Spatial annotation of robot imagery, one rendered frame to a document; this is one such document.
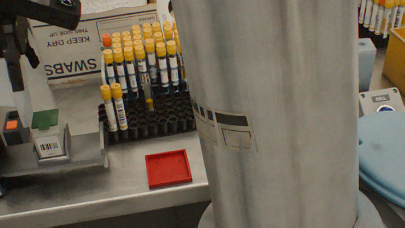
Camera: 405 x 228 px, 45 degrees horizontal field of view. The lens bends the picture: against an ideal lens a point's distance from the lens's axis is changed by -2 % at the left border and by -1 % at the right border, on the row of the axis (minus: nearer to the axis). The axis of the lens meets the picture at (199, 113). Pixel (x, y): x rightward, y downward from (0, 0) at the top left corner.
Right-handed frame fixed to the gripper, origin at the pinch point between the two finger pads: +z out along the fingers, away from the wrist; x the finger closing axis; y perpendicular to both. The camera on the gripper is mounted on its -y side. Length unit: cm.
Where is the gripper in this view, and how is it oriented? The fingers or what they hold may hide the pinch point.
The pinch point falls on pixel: (36, 95)
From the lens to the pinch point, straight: 75.4
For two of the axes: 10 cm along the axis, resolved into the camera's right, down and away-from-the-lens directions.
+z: 0.5, 7.7, 6.3
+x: 1.8, 6.2, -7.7
